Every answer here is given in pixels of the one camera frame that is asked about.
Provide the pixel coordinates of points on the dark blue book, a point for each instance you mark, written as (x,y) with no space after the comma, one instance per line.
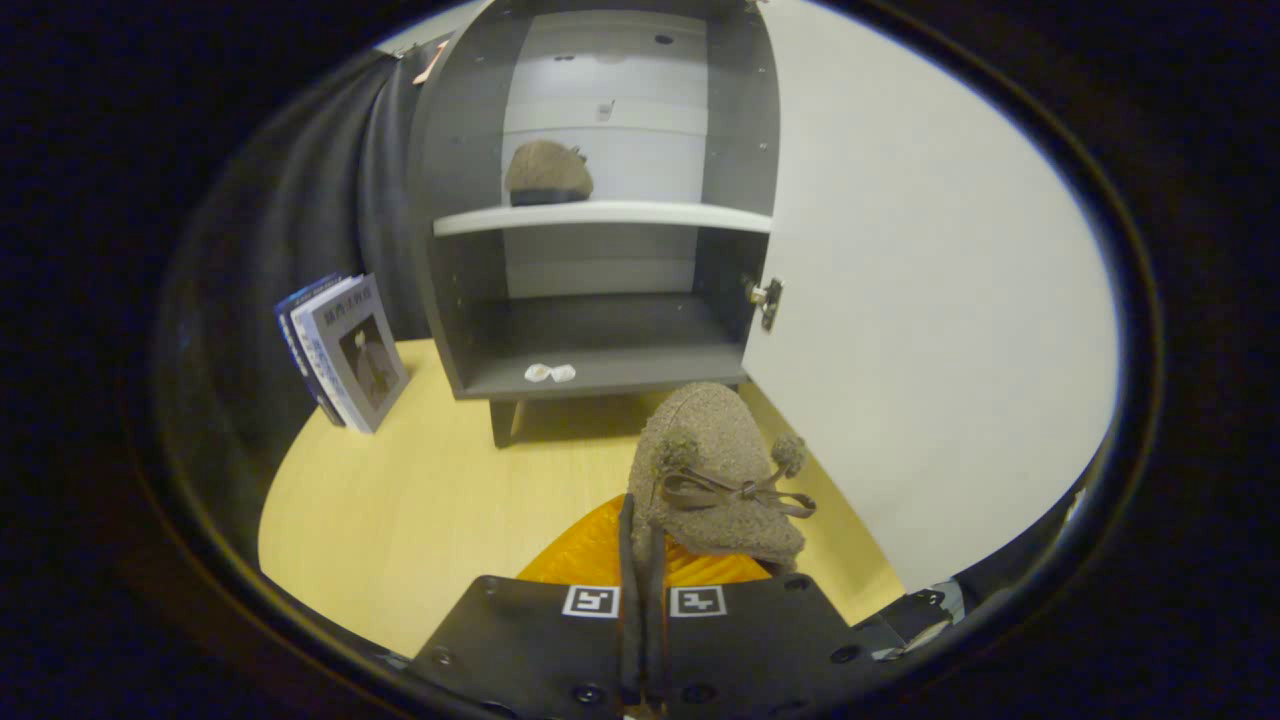
(285,325)

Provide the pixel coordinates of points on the small white packet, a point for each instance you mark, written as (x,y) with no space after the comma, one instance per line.
(550,373)

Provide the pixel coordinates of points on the white blue book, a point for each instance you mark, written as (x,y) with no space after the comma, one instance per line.
(303,340)

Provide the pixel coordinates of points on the metal door hinge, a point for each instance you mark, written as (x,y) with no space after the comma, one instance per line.
(767,300)

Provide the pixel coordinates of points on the grey cover book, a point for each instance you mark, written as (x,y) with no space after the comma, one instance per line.
(365,350)

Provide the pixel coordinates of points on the brown fuzzy shoe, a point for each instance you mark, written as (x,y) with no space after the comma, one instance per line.
(710,440)
(548,170)

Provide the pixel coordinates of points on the grey shoe cabinet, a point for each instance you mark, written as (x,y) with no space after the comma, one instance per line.
(600,325)

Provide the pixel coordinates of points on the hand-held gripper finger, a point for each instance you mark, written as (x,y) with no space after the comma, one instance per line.
(654,630)
(630,620)

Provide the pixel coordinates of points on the white cabinet shelf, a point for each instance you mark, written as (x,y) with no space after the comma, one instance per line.
(600,216)

